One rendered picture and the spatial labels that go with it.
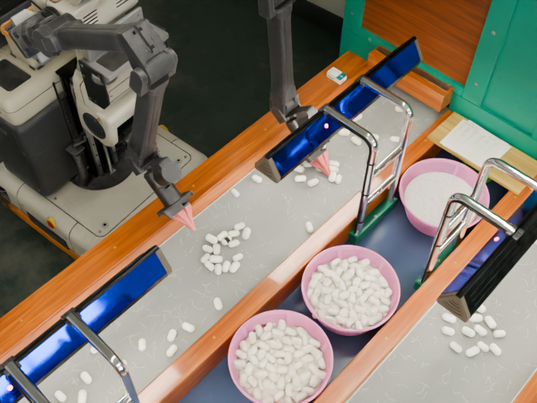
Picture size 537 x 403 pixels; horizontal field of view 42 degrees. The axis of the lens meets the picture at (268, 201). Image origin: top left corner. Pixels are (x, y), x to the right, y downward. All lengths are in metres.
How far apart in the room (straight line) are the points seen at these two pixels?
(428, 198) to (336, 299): 0.45
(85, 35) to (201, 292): 0.73
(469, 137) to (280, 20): 0.76
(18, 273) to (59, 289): 1.01
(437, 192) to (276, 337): 0.69
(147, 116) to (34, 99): 0.81
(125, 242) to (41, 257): 1.02
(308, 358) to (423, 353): 0.30
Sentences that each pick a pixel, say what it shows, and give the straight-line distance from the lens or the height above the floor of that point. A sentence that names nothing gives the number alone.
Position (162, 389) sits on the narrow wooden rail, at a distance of 1.80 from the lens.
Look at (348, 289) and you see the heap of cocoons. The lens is 1.95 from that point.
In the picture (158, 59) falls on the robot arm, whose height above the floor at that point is 1.37.
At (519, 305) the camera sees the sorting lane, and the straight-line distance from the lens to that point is 2.03.
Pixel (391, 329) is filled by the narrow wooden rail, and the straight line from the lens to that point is 1.88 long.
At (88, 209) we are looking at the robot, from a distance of 2.73.
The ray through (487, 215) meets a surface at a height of 1.12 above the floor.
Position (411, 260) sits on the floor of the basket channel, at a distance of 2.10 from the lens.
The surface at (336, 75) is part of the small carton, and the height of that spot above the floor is 0.79.
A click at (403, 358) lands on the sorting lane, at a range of 1.88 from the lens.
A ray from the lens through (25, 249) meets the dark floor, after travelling 3.04.
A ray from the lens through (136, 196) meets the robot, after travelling 2.73.
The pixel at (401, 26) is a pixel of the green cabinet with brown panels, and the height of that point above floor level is 0.96.
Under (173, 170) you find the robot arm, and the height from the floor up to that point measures 1.00.
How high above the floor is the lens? 2.42
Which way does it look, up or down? 53 degrees down
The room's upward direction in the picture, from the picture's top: 1 degrees clockwise
